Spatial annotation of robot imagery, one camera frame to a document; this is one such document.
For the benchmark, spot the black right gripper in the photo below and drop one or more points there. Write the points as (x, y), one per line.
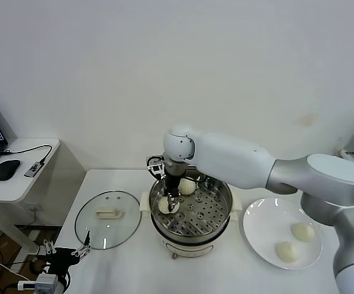
(172, 185)

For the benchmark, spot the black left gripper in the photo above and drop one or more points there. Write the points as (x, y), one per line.
(60, 260)

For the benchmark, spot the white steamed baozi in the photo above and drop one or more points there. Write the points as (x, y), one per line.
(164, 207)
(187, 186)
(286, 251)
(303, 232)

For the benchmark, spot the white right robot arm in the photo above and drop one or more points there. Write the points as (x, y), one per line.
(232, 159)

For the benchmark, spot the stainless steel steamer basket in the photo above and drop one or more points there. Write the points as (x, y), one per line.
(207, 208)

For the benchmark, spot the brown round floor object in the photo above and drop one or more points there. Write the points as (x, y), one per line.
(36, 267)

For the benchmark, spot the black floor stand bar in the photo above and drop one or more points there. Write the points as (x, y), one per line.
(36, 227)

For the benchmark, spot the round glass pot lid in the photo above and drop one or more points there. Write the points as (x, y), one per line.
(108, 226)

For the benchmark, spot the cream electric cooker base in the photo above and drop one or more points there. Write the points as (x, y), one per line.
(189, 246)

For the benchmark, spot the silver USB hub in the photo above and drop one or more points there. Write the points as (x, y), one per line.
(33, 170)

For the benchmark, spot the black computer mouse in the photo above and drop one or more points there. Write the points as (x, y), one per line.
(7, 170)

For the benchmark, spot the white round plate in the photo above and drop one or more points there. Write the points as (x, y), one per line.
(265, 226)

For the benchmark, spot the small printed label sticker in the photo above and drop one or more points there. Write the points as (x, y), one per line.
(351, 152)

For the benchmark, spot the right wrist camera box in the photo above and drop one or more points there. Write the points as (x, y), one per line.
(155, 167)

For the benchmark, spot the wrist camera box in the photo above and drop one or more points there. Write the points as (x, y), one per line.
(155, 167)
(40, 281)

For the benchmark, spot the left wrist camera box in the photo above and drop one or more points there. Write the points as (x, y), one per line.
(40, 281)

